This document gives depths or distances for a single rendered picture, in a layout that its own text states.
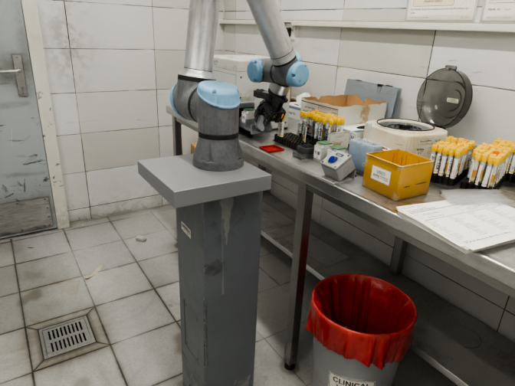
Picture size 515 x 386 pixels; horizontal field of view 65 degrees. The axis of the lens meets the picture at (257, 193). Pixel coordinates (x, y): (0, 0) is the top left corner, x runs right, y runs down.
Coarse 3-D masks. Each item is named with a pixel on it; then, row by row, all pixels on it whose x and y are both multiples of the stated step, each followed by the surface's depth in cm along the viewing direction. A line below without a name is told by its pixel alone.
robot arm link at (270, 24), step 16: (256, 0) 109; (272, 0) 110; (256, 16) 113; (272, 16) 112; (272, 32) 115; (272, 48) 118; (288, 48) 119; (272, 64) 128; (288, 64) 121; (304, 64) 122; (272, 80) 130; (288, 80) 123; (304, 80) 124
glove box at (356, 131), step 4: (356, 124) 166; (360, 124) 166; (364, 124) 167; (344, 128) 159; (348, 128) 159; (352, 128) 159; (356, 128) 160; (360, 128) 165; (364, 128) 166; (352, 132) 155; (356, 132) 153; (360, 132) 154; (352, 136) 155; (356, 136) 154; (360, 136) 155
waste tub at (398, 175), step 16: (368, 160) 116; (384, 160) 110; (400, 160) 122; (416, 160) 117; (432, 160) 112; (368, 176) 117; (384, 176) 111; (400, 176) 107; (416, 176) 110; (384, 192) 112; (400, 192) 109; (416, 192) 113
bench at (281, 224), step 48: (240, 144) 162; (336, 192) 119; (432, 192) 117; (288, 240) 212; (336, 240) 214; (432, 240) 94; (288, 336) 160; (432, 336) 149; (480, 336) 150; (480, 384) 129
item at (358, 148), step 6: (354, 144) 129; (360, 144) 127; (366, 144) 125; (372, 144) 126; (378, 144) 126; (354, 150) 130; (360, 150) 127; (366, 150) 125; (372, 150) 123; (378, 150) 124; (354, 156) 130; (360, 156) 128; (354, 162) 131; (360, 162) 128; (360, 168) 129; (360, 174) 127
